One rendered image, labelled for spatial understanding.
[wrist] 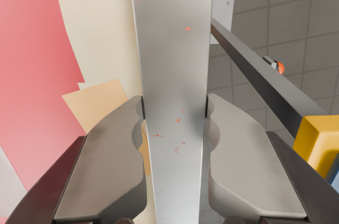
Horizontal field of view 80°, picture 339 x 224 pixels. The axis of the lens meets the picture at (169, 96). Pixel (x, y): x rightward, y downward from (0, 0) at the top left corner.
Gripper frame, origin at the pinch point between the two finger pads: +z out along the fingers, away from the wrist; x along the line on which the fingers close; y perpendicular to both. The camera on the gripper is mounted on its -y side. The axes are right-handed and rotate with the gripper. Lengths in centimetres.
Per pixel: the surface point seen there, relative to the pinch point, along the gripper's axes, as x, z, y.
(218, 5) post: 23, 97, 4
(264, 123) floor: 59, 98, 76
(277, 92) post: 17.2, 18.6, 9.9
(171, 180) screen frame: -0.4, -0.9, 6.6
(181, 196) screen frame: 0.3, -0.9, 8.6
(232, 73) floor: 34, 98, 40
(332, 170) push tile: 14.1, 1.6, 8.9
